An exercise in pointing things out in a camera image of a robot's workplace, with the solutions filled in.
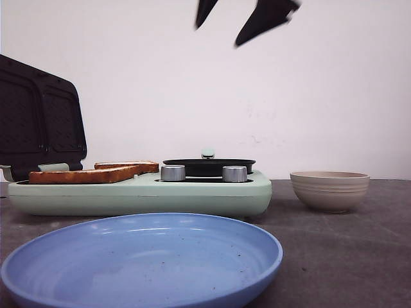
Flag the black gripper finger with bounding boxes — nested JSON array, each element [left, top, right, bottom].
[[235, 0, 301, 47], [195, 0, 218, 29]]

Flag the bread slice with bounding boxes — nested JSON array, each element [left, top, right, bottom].
[[94, 160, 159, 174], [29, 166, 140, 184]]

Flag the beige ribbed bowl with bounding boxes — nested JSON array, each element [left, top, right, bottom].
[[290, 171, 370, 213]]

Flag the breakfast maker hinged lid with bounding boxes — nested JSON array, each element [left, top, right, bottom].
[[1, 56, 87, 182]]

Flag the black round frying pan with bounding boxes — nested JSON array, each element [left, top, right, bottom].
[[163, 150, 256, 177]]

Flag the right silver knob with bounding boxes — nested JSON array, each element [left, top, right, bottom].
[[222, 166, 248, 183]]

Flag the silver knob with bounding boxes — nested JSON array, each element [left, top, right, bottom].
[[161, 165, 186, 182], [222, 166, 248, 183]]

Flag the left silver knob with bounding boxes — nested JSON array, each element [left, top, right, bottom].
[[161, 165, 186, 182]]

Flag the blue plate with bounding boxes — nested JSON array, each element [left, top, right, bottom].
[[1, 213, 283, 307]]

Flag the grey table mat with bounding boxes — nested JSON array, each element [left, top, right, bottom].
[[1, 180, 410, 307]]

